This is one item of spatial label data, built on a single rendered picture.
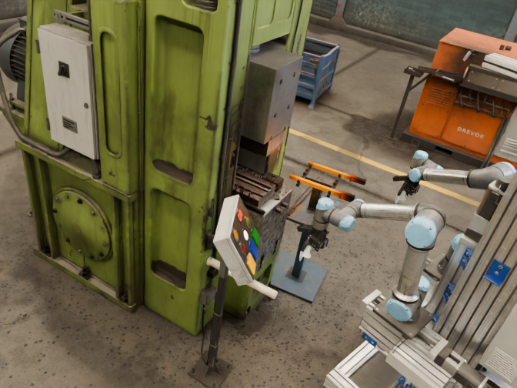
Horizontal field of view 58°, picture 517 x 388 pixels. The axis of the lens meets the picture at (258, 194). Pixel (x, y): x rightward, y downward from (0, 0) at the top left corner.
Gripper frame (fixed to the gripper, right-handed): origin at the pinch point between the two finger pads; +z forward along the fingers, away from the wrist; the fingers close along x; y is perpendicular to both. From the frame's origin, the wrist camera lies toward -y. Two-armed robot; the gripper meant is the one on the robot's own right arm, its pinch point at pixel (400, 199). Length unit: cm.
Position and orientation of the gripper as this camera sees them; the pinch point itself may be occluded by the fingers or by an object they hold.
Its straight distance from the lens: 308.8
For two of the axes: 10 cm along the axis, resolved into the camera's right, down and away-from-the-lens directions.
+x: 7.2, -3.1, 6.2
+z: -1.3, 8.2, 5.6
